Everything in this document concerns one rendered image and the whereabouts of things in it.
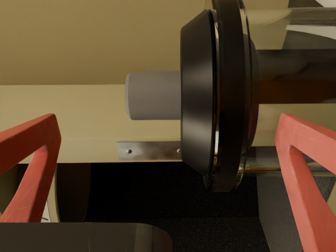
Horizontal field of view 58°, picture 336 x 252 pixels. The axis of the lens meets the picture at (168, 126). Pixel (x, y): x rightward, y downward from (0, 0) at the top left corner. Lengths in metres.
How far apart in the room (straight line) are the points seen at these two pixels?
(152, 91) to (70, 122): 0.17
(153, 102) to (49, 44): 0.59
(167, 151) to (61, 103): 0.13
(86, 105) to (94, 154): 0.06
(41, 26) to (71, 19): 0.07
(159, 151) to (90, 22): 0.46
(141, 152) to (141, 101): 0.13
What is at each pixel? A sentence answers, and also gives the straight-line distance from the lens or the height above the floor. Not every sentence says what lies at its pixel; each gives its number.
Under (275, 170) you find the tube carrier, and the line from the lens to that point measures 0.16.
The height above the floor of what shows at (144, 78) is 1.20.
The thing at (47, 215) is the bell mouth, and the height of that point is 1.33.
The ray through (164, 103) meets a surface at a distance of 0.16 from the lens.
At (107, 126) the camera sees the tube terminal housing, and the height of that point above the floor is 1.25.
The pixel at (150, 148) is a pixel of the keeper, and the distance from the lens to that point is 0.29.
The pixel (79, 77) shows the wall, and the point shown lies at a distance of 0.75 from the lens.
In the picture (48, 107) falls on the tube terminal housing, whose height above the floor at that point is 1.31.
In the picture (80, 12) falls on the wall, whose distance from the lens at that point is 0.69.
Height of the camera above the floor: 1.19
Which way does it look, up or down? 1 degrees down
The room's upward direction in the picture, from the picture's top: 91 degrees counter-clockwise
